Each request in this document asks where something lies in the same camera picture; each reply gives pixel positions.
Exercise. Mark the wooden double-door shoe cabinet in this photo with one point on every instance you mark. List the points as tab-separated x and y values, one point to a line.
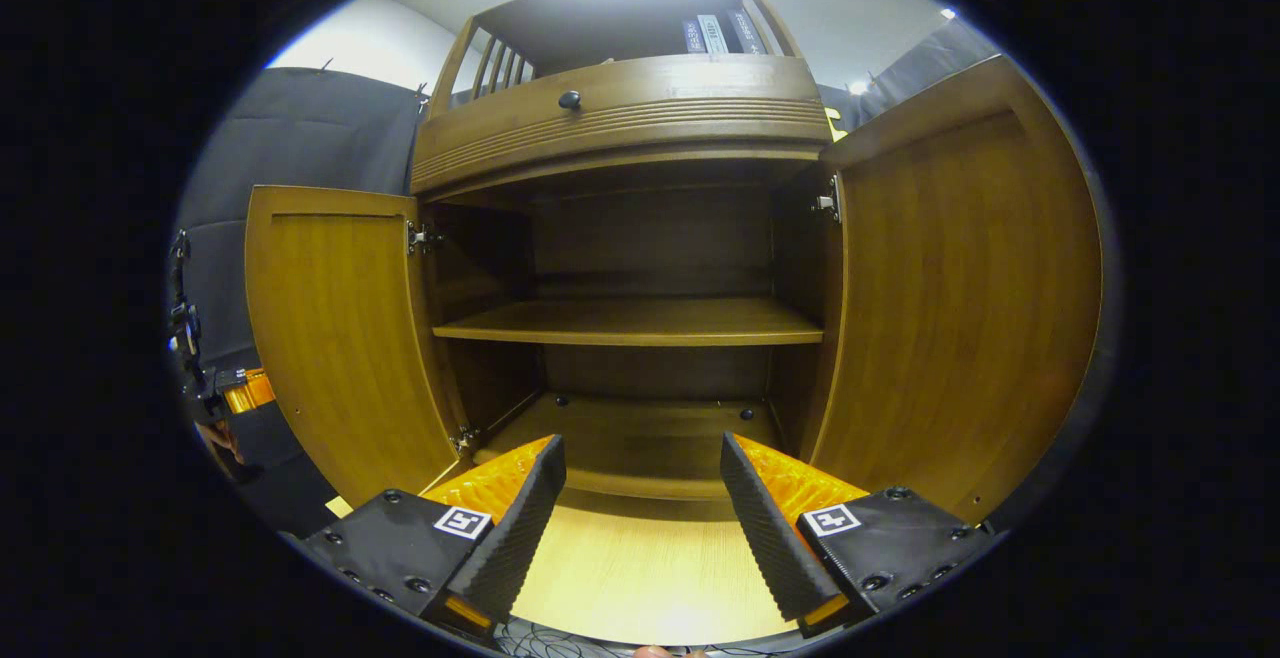
640	138

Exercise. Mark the black round drawer knob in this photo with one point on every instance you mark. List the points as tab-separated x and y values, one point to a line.
569	99

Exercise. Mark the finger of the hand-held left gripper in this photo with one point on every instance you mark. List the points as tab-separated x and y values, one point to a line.
248	391

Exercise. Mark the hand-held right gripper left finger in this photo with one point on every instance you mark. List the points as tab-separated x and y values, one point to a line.
520	538

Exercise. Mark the metal door hinge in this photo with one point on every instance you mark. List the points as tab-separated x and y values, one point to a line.
827	203
422	237
465	440

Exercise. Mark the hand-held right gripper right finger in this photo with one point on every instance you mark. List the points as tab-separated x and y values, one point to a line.
770	538

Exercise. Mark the wooden cabinet drawer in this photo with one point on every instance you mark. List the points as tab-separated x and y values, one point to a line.
650	103

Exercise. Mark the wooden inner cabinet shelf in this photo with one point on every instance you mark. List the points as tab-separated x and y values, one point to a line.
630	321

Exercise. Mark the dark blue book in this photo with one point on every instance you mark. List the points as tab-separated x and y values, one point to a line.
693	36
748	31

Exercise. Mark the grey spine book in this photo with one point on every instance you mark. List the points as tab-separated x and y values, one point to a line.
713	34

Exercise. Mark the wooden shoe cabinet door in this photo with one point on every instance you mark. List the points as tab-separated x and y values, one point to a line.
340	338
960	318

